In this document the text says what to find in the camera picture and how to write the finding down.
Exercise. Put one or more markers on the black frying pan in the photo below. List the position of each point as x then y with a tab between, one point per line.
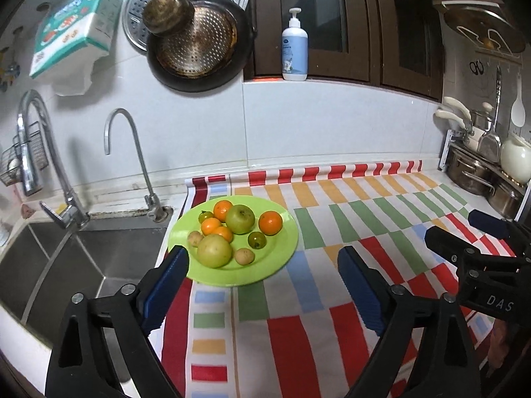
199	58

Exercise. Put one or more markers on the white rice spoon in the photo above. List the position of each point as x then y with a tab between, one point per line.
517	112

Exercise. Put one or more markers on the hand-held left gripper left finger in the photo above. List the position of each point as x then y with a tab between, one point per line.
166	290

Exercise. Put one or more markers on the white pump bottle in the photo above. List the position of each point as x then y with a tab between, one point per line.
294	54

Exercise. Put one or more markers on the small brass ladle pot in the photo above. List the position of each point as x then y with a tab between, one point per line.
168	14

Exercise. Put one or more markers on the large yellow-green guava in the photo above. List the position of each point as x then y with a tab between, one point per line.
214	251

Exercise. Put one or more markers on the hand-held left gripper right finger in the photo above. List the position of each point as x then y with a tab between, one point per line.
361	294

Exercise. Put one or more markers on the thin steel gooseneck faucet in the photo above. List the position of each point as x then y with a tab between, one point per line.
141	161

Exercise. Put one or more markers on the small oval orange kumquat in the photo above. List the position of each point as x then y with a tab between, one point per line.
224	234
210	226

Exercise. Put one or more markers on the small lidded steel pot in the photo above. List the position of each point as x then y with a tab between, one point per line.
481	118

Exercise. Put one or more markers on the white plastic bag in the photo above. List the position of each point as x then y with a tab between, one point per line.
79	76

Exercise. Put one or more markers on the metal spatula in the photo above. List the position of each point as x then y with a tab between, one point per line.
489	145

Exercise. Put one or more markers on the round metal steamer plate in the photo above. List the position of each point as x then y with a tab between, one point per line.
137	12

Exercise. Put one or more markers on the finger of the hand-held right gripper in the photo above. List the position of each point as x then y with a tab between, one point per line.
487	222
439	238

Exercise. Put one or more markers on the white ceramic jug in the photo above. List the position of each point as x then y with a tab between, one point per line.
516	159

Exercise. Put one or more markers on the round orange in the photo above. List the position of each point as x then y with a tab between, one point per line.
270	222
223	208

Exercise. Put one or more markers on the striped colourful tablecloth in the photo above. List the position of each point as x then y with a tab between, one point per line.
315	340

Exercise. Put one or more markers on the tissue paper pack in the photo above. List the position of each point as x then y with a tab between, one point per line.
70	20

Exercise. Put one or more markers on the green apple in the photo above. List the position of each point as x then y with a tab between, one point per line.
239	219

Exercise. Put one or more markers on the small tan round fruit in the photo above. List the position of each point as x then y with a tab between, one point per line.
194	238
244	256

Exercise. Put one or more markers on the lime green plate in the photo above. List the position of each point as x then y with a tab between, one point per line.
282	253

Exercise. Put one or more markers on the large steel pot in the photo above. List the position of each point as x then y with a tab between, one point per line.
471	172

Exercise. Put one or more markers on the stainless steel sink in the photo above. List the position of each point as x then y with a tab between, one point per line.
83	265

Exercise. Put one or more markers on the person's right hand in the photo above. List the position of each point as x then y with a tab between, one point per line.
502	344

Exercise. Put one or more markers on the small green tomato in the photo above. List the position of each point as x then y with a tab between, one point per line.
204	217
257	240

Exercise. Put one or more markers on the black scissors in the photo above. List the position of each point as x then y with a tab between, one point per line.
477	67

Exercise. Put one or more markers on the white dish rack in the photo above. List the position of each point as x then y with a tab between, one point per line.
446	151

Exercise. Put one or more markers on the large chrome kitchen faucet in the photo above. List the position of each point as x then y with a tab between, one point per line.
54	157

